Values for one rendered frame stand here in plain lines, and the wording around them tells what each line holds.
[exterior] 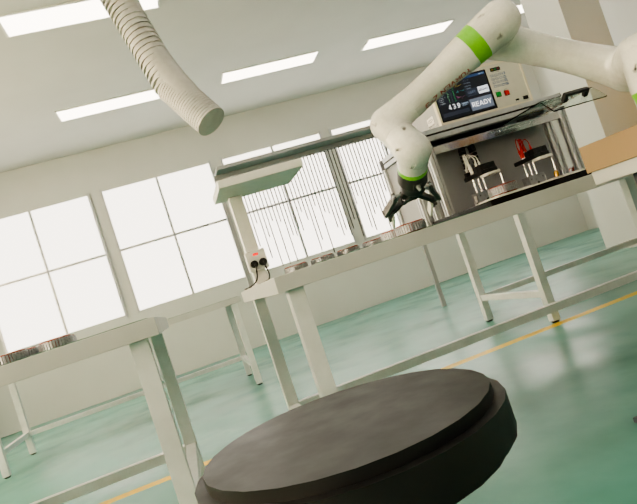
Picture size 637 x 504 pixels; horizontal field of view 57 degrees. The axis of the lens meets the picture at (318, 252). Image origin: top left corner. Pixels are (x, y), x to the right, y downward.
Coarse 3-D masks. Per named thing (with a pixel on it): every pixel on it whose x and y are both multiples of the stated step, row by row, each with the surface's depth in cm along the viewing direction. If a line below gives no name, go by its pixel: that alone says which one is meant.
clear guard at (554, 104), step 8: (592, 88) 224; (560, 96) 221; (576, 96) 220; (592, 96) 219; (600, 96) 219; (536, 104) 221; (544, 104) 217; (552, 104) 216; (560, 104) 216; (568, 104) 216; (576, 104) 215; (528, 112) 232; (536, 112) 239; (544, 112) 247; (512, 120) 239; (520, 120) 247
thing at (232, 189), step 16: (240, 176) 242; (256, 176) 244; (272, 176) 250; (288, 176) 263; (224, 192) 251; (240, 192) 263; (256, 192) 277; (240, 208) 268; (240, 224) 267; (256, 256) 263; (256, 272) 258
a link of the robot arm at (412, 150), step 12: (396, 132) 171; (408, 132) 170; (420, 132) 171; (396, 144) 171; (408, 144) 168; (420, 144) 168; (396, 156) 172; (408, 156) 169; (420, 156) 168; (408, 168) 173; (420, 168) 173
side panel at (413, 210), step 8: (392, 168) 261; (384, 176) 269; (392, 176) 264; (392, 184) 267; (392, 192) 267; (416, 200) 245; (408, 208) 258; (416, 208) 251; (400, 216) 267; (408, 216) 261; (416, 216) 253; (424, 216) 243; (400, 224) 269; (432, 224) 243
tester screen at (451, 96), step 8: (480, 72) 241; (464, 80) 239; (472, 80) 239; (480, 80) 240; (456, 88) 237; (464, 88) 238; (448, 96) 236; (456, 96) 237; (464, 96) 238; (472, 96) 239; (480, 96) 239; (440, 104) 235; (448, 104) 236; (464, 104) 237; (448, 112) 235; (472, 112) 238
